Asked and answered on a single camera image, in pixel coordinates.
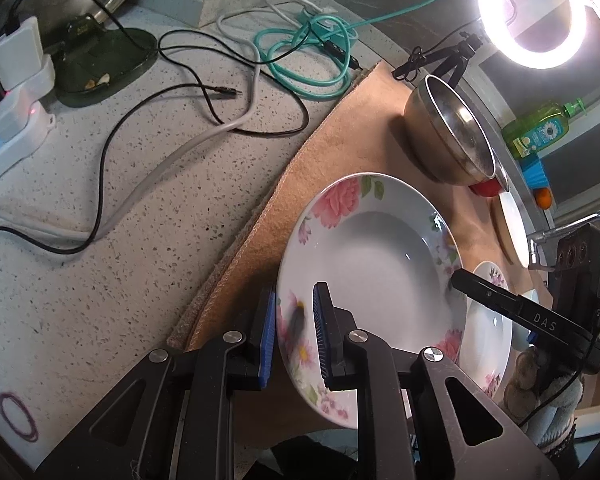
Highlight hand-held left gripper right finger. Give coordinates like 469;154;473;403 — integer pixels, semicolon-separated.
312;281;561;480

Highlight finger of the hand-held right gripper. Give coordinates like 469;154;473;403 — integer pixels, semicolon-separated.
451;269;597;357

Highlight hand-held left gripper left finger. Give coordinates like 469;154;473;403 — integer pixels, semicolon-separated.
35;282;279;480

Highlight large pink floral plate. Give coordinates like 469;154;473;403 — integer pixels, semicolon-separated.
276;172;469;431

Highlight person's right forearm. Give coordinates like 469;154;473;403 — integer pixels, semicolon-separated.
500;347;587;463

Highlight chrome faucet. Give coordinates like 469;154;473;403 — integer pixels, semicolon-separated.
527;211;600;269

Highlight small floral plate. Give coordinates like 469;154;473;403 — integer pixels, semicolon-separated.
459;260;514;402

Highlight blue ribbed cup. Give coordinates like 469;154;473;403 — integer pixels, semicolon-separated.
521;157;551;191

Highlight red bowl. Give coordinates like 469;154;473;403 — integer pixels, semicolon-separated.
469;177;504;199

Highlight green dish soap bottle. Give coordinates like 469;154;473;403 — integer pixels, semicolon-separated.
501;100;587;160

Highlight stainless steel bowl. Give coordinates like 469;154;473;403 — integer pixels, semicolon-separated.
403;74;511;194

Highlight beige cloth mat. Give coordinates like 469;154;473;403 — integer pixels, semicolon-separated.
167;60;532;437

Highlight purple rubber band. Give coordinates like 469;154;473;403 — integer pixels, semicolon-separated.
0;392;40;444

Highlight dark green tray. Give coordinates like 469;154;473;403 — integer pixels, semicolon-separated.
49;17;159;109

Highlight white power strip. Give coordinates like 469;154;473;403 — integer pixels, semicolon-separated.
0;57;57;197

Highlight white power adapter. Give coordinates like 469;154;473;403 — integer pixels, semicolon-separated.
0;16;44;89

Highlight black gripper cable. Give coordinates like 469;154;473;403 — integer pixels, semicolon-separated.
521;367;582;427

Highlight thick white cable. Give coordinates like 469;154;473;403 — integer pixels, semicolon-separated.
0;10;262;242

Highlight teal cable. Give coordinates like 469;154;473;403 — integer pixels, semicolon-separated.
253;0;482;102

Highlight ring light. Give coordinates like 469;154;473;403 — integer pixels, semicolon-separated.
477;0;589;71

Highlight thin white cable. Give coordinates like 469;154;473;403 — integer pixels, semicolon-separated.
219;0;342;37

